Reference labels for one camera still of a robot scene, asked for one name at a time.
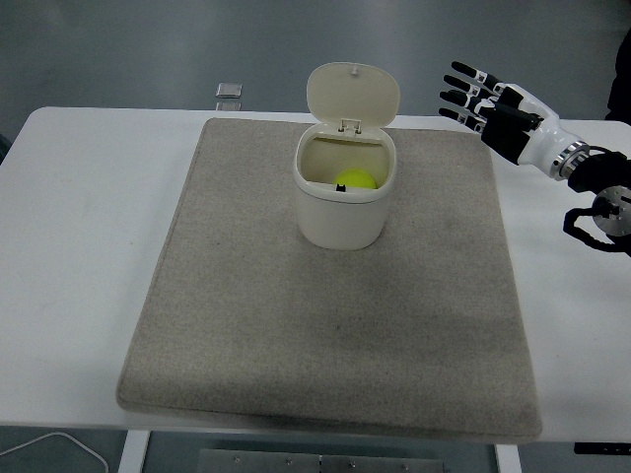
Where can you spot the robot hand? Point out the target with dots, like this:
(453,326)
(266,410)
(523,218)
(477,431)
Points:
(539,135)

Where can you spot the yellow tennis ball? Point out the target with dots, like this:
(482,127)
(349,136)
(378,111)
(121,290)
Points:
(357,178)

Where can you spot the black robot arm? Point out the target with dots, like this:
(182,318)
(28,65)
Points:
(601,165)

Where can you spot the cream lidded plastic bin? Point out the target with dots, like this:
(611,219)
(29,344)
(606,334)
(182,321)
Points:
(340,222)

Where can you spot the silver floor socket plate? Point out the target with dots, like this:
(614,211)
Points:
(229,90)
(228,106)

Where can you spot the grey felt mat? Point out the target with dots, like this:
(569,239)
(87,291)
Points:
(296,335)

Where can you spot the black table control panel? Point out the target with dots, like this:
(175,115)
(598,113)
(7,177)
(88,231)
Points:
(601,448)

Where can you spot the white table leg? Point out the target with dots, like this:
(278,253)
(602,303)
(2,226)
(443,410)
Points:
(133,453)
(508,458)

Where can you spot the grey metal plate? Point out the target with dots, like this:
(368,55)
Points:
(256,463)

